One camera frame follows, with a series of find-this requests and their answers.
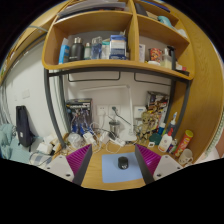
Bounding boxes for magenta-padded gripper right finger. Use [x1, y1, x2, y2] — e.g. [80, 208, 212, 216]
[134, 143, 183, 185]

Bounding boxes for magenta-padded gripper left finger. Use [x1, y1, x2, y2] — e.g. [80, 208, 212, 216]
[45, 143, 93, 186]

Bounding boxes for black computer mouse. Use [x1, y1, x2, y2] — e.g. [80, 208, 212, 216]
[117, 156, 130, 170]

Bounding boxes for light blue mouse pad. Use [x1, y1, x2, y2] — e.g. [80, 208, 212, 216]
[101, 152, 145, 184]

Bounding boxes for white mug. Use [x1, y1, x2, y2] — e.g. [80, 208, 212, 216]
[178, 148, 195, 167]

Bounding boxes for white lotion pump bottle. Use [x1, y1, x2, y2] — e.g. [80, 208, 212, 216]
[157, 127, 174, 153]

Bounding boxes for white tissue packs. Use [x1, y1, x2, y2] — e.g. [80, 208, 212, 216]
[35, 133, 62, 156]

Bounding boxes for blue checked bed sheet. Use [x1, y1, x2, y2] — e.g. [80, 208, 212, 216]
[19, 150, 52, 168]

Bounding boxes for red snack can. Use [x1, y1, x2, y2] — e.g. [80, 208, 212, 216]
[173, 129, 195, 158]

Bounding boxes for clear lidded plastic cup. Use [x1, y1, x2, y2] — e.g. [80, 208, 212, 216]
[67, 132, 83, 150]

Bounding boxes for dark green round bowl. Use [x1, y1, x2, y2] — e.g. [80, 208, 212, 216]
[148, 132, 163, 145]

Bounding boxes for white cube charger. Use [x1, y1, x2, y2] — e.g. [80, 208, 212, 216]
[82, 131, 96, 145]

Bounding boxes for black bottle white nozzle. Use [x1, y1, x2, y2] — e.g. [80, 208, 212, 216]
[165, 111, 179, 136]

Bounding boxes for tan tree figure model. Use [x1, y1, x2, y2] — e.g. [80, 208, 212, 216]
[138, 111, 158, 145]

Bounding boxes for black hanging bag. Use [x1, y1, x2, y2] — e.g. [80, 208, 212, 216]
[15, 105, 36, 148]

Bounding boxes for robot model kit box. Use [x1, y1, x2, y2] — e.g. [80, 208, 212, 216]
[65, 98, 94, 136]

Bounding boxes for white power strip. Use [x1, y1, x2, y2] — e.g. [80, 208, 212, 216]
[106, 134, 127, 147]

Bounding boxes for teal quilt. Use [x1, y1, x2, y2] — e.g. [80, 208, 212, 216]
[0, 123, 22, 161]

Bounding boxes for colourful comic print box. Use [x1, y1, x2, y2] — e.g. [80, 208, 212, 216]
[146, 91, 170, 125]

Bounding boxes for wooden shelf unit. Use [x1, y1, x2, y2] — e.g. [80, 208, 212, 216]
[41, 0, 196, 82]

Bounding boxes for tangled white cables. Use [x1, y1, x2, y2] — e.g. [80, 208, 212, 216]
[83, 121, 125, 155]

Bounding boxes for grey metal desk frame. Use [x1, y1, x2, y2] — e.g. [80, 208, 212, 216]
[43, 67, 193, 148]

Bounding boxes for white wall device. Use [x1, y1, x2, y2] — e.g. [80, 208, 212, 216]
[133, 105, 147, 119]

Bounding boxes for dark green plug cable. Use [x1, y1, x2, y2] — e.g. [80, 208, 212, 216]
[112, 106, 133, 127]

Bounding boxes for white wall socket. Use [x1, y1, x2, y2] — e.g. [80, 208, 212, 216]
[109, 104, 122, 117]
[96, 105, 110, 118]

